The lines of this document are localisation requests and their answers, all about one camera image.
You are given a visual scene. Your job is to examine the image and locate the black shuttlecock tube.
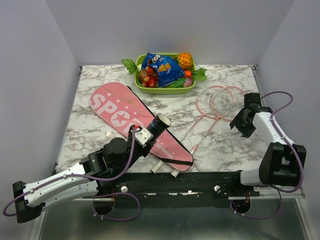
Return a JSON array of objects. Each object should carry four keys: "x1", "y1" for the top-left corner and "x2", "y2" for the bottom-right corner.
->
[{"x1": 104, "y1": 113, "x2": 172, "y2": 186}]

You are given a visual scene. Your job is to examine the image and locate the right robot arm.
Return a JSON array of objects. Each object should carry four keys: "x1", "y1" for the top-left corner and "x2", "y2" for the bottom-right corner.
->
[{"x1": 229, "y1": 92, "x2": 307, "y2": 196}]

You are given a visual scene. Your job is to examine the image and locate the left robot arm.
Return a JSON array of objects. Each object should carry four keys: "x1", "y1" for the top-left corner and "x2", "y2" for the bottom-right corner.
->
[{"x1": 12, "y1": 133, "x2": 157, "y2": 224}]

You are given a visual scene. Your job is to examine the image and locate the pink badminton racket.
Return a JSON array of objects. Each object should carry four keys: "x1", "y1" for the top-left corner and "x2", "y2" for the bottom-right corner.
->
[
  {"x1": 191, "y1": 85, "x2": 246, "y2": 153},
  {"x1": 181, "y1": 85, "x2": 235, "y2": 141}
]

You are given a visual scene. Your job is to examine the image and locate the pink racket bag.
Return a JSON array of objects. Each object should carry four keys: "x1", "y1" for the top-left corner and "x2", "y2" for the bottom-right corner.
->
[{"x1": 90, "y1": 82, "x2": 194, "y2": 172}]

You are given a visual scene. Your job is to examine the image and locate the green plastic bin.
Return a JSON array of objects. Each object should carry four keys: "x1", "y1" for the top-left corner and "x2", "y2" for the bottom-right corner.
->
[{"x1": 134, "y1": 52, "x2": 197, "y2": 95}]

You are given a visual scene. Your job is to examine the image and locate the green fake leaf right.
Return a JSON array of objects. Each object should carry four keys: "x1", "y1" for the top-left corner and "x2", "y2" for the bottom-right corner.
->
[{"x1": 191, "y1": 67, "x2": 207, "y2": 82}]

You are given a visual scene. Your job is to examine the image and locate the green fake leaf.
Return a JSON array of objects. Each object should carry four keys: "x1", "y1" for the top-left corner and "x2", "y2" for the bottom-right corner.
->
[
  {"x1": 121, "y1": 58, "x2": 138, "y2": 75},
  {"x1": 191, "y1": 67, "x2": 207, "y2": 82}
]

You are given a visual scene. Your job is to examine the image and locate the pink toy vegetable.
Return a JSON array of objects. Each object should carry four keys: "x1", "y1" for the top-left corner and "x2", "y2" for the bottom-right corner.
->
[{"x1": 183, "y1": 78, "x2": 193, "y2": 88}]

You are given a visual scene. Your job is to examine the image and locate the red toy berries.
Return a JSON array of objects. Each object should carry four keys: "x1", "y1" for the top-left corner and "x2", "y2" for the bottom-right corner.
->
[{"x1": 142, "y1": 66, "x2": 159, "y2": 88}]

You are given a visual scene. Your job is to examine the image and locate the toy carrot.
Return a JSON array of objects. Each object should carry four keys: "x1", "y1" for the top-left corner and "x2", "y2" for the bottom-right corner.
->
[{"x1": 184, "y1": 70, "x2": 192, "y2": 78}]

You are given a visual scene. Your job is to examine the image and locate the brown toy fruit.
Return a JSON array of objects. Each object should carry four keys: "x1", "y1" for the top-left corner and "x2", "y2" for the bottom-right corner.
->
[{"x1": 137, "y1": 69, "x2": 148, "y2": 84}]

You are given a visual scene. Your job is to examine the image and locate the green fake leaf left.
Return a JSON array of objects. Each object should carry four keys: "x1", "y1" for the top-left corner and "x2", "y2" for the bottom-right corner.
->
[{"x1": 121, "y1": 58, "x2": 138, "y2": 75}]

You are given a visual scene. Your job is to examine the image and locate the blue chips bag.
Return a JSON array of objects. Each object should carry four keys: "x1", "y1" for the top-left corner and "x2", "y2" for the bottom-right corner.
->
[{"x1": 141, "y1": 52, "x2": 185, "y2": 88}]

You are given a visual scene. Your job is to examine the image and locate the toy pineapple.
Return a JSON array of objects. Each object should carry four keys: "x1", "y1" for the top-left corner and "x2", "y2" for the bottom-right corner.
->
[{"x1": 175, "y1": 52, "x2": 194, "y2": 70}]

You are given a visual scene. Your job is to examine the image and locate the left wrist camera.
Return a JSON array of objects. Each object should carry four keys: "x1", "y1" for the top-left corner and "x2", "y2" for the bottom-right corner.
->
[{"x1": 133, "y1": 126, "x2": 154, "y2": 148}]

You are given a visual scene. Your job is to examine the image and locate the white racket handle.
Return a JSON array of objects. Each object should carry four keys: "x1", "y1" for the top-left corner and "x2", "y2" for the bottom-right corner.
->
[
  {"x1": 170, "y1": 169, "x2": 180, "y2": 178},
  {"x1": 150, "y1": 160, "x2": 164, "y2": 174}
]

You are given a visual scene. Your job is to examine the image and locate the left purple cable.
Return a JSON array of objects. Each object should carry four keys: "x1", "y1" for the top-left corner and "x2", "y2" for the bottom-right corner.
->
[{"x1": 2, "y1": 126, "x2": 142, "y2": 222}]

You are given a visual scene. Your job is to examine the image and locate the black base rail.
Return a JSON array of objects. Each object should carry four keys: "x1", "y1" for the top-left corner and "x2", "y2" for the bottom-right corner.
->
[{"x1": 95, "y1": 171, "x2": 260, "y2": 209}]

